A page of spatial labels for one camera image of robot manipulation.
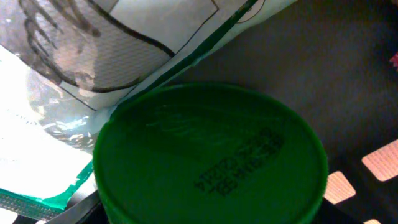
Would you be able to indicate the green lid white jar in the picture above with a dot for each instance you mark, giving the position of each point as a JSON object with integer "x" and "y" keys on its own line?
{"x": 208, "y": 153}

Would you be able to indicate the red candy bag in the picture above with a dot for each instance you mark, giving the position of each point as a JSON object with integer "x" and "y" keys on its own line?
{"x": 394, "y": 61}

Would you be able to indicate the white green 3M package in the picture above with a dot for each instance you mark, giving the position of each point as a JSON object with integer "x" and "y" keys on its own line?
{"x": 67, "y": 64}

